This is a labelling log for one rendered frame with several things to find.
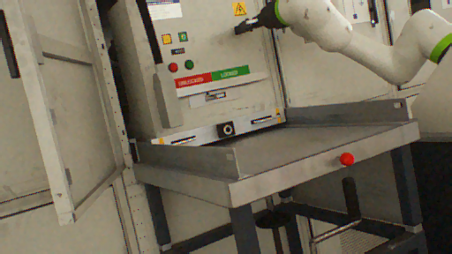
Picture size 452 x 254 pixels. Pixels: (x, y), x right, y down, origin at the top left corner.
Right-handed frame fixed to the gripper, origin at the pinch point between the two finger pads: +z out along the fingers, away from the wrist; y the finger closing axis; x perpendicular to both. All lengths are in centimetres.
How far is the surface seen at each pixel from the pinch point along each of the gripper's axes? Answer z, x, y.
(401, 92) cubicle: 16, -40, 97
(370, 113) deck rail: -38, -35, 13
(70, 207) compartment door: -39, -35, -75
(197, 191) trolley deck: -35, -42, -45
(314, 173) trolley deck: -51, -43, -22
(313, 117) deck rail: -13.2, -35.7, 13.5
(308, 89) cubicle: 14.6, -27.6, 37.4
